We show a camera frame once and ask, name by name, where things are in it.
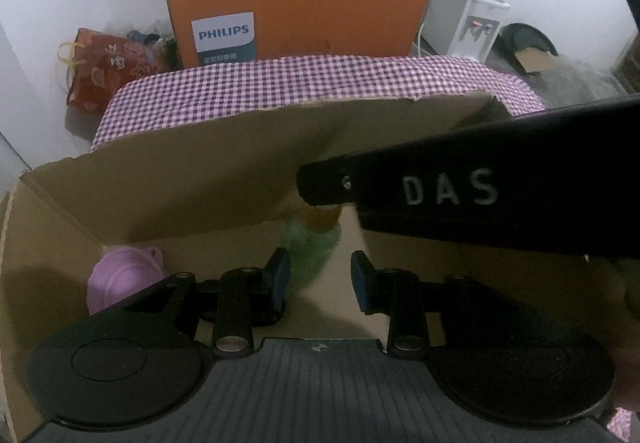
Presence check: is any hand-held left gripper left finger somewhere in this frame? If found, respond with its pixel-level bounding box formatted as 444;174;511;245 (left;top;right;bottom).
97;247;292;358

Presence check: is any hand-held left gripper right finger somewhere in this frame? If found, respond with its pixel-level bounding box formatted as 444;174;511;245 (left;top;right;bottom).
351;250;548;358

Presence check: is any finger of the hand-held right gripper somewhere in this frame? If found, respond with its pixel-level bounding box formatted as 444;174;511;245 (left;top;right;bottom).
296;150;367;208

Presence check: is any green dropper bottle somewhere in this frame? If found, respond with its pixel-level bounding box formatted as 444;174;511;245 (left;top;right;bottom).
282;203;344;286

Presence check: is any printed brown cardboard box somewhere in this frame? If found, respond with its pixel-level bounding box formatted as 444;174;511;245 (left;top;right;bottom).
0;90;640;443

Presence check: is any brown wooden door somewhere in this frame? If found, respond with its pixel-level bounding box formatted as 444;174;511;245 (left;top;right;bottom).
612;37;640;94

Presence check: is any white water dispenser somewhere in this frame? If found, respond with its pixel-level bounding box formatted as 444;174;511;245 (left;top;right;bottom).
420;0;512;64

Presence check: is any red patterned gift bag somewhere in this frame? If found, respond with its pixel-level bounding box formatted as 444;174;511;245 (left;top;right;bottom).
57;27;172;112

